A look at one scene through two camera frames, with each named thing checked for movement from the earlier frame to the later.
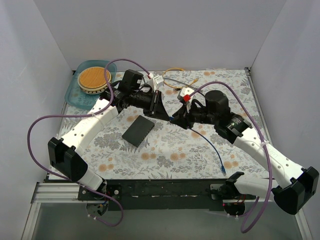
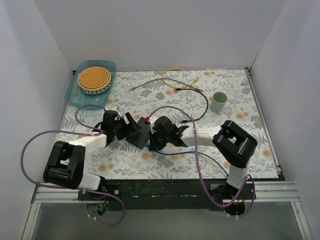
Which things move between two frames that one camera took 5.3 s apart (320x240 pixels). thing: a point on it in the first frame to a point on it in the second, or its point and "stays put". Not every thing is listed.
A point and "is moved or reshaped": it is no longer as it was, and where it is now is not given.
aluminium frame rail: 46,192 stays put
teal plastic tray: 76,98 stays put
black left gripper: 155,103 to 125,126
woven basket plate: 92,80 stays put
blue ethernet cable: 222,167 is moved or reshaped
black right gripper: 187,117 to 154,136
